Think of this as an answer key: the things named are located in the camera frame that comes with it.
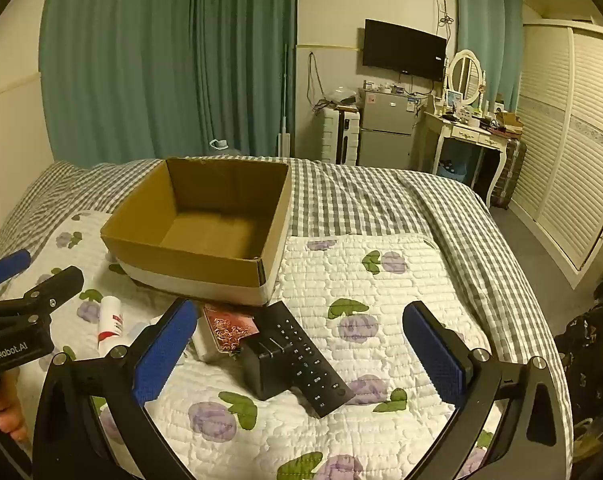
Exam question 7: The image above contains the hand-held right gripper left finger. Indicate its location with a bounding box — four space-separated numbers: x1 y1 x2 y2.
32 298 200 480

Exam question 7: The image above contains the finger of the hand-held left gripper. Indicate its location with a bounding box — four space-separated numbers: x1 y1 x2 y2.
0 249 32 286
0 266 85 322

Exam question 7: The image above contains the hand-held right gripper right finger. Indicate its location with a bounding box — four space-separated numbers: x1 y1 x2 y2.
402 301 575 480

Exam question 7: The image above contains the white bottle with red label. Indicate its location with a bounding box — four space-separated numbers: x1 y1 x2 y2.
98 296 125 356

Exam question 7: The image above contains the clear box of paper clips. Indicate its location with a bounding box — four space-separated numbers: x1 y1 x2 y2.
200 304 260 362

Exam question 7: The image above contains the cardboard box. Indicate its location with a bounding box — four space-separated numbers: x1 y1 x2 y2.
100 157 292 307

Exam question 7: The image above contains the small black box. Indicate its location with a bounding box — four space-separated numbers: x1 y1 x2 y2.
238 337 303 401

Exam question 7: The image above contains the black remote control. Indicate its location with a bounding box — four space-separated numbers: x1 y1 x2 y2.
256 301 357 419

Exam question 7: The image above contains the person's left hand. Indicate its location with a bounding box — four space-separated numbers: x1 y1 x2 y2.
0 372 30 446

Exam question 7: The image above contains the floral quilted mat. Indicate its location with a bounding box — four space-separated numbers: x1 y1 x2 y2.
0 210 507 480

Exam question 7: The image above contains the dark printed garment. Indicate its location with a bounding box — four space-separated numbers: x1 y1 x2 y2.
554 277 603 462

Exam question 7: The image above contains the blue basket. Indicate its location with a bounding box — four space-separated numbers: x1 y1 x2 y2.
439 160 470 179

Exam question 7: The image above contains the dark suitcase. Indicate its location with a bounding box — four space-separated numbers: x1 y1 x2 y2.
491 137 527 210

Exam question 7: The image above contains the white dressing table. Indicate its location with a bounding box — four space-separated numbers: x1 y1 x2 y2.
416 109 513 209

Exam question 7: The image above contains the small grey fridge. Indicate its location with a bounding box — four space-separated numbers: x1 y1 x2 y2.
357 87 416 170

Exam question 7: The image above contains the white louvered wardrobe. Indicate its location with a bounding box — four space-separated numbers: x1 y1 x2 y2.
509 20 603 289

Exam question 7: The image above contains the wide green curtain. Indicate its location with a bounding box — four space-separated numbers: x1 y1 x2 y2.
39 0 299 171

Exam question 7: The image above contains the clear plastic bag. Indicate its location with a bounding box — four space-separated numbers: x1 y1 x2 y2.
326 86 357 107

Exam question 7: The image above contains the white oval mirror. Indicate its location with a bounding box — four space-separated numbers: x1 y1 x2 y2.
447 50 484 107

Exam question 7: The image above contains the narrow green curtain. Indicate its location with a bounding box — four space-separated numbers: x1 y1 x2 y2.
455 0 525 111

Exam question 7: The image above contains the hanging wall cable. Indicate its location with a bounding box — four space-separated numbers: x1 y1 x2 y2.
306 51 328 111

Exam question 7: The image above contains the black wall television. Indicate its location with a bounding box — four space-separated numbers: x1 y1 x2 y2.
362 19 447 82

